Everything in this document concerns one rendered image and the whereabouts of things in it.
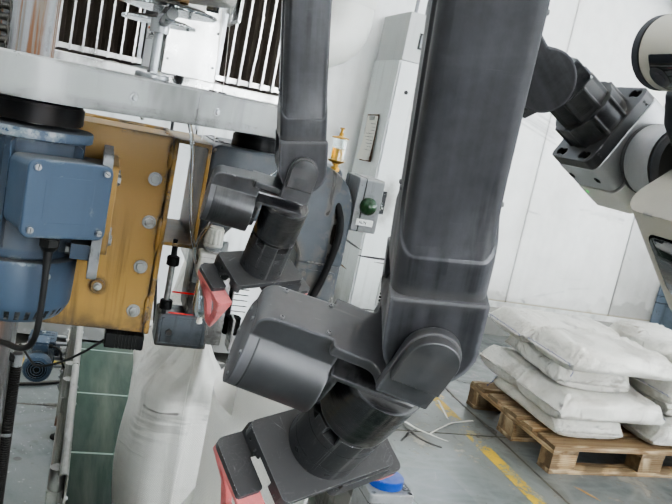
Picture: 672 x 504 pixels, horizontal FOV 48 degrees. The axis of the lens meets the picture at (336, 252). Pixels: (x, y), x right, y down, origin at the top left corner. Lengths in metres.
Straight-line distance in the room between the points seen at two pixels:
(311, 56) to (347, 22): 3.51
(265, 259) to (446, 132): 0.59
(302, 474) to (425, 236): 0.23
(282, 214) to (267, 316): 0.47
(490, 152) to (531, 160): 5.69
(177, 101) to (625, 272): 5.94
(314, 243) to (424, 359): 0.82
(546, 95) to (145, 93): 0.51
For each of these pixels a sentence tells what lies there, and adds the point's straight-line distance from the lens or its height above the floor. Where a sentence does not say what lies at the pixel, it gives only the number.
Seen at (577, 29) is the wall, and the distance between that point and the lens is 6.24.
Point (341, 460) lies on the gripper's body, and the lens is 0.55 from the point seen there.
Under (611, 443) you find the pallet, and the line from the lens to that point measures 4.08.
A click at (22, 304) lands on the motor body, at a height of 1.11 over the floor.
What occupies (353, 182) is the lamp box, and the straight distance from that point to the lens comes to 1.28.
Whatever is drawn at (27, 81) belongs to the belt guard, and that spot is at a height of 1.38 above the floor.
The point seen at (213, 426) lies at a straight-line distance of 0.98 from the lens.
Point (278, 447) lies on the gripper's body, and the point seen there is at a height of 1.18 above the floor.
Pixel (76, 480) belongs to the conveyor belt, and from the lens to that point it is 2.15.
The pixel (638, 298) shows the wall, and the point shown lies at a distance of 6.94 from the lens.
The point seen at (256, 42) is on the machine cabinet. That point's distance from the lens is 4.07.
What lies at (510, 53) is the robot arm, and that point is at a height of 1.46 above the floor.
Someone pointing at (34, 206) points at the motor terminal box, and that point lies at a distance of 0.92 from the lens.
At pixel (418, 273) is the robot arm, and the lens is 0.43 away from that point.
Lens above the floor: 1.41
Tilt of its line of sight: 10 degrees down
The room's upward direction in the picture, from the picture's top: 12 degrees clockwise
